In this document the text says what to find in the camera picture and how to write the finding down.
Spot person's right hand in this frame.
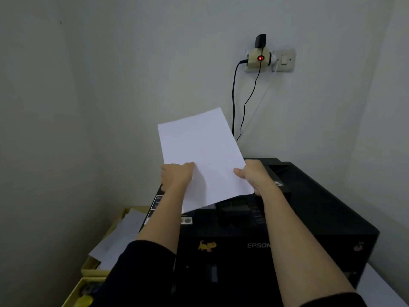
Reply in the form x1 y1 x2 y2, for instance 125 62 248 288
233 159 276 197

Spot person's left hand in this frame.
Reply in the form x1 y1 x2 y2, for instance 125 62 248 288
160 162 196 193

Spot white paper sheet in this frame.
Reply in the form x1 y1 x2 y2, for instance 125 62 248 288
158 107 255 213

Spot person's right forearm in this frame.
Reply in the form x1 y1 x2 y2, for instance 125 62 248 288
261 184 357 306

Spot person's left forearm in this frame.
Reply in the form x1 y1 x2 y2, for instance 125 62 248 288
138 184 192 255

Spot black printer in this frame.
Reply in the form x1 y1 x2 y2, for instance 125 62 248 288
139 158 380 307

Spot loose white papers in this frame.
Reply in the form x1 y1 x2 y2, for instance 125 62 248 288
88 208 147 269

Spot beige plug adapter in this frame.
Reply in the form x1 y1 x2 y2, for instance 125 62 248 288
249 47 272 69

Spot yellow tray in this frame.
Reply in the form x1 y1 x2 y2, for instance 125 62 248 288
61 277 107 307

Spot thin black cable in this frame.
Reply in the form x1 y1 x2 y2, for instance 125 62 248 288
236 68 261 142

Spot thick black power cable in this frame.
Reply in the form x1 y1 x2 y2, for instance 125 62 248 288
232 59 248 138

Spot white wall switch socket plate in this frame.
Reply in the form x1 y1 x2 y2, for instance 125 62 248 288
244 48 296 73

